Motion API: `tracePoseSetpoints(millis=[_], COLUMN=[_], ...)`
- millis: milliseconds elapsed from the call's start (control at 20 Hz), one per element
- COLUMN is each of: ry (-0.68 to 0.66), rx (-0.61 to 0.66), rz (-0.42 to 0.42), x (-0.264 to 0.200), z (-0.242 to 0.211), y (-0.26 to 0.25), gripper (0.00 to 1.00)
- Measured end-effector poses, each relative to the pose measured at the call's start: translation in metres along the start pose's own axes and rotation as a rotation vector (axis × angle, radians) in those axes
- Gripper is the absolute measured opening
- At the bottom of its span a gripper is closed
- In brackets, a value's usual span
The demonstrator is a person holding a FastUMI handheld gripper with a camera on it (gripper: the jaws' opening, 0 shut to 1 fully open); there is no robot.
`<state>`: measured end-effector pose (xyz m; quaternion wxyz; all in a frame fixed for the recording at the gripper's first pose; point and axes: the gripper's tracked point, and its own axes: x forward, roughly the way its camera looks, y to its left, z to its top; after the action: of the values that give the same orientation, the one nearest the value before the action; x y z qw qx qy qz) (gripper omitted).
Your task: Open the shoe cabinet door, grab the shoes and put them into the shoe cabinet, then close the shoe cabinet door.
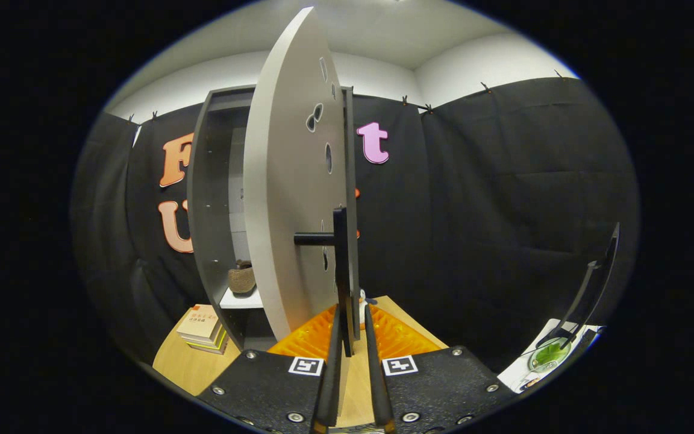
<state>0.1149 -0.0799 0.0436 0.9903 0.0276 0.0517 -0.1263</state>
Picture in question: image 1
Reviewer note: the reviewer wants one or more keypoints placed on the yellow edged grey book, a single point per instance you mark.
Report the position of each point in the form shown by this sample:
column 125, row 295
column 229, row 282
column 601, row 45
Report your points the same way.
column 205, row 344

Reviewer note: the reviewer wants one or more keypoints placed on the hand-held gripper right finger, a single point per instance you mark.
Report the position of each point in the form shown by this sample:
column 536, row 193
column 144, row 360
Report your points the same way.
column 377, row 386

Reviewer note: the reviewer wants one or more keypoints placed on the white shoe cabinet door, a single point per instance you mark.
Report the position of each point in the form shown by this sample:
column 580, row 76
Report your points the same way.
column 287, row 211

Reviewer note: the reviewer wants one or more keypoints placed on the dark grey shoe cabinet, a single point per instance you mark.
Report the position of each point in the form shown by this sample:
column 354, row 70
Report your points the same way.
column 205, row 211

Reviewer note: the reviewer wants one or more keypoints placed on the white book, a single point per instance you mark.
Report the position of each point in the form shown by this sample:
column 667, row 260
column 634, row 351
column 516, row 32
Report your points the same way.
column 211, row 350

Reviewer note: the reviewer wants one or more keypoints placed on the black backdrop cloth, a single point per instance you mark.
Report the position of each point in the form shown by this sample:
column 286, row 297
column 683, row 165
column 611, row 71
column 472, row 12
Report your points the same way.
column 503, row 211

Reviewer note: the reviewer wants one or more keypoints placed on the beige cover book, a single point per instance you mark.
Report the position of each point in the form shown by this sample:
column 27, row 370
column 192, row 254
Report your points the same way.
column 199, row 322

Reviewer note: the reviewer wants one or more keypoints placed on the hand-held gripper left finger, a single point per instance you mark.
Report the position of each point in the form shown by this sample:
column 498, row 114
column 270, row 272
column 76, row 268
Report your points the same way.
column 330, row 386

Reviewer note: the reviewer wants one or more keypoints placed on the green round dish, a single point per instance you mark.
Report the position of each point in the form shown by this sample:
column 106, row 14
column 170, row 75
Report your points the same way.
column 549, row 355

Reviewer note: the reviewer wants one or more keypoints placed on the brown fuzzy shoe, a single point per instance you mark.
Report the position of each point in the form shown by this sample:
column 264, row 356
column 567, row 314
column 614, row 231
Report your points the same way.
column 241, row 281

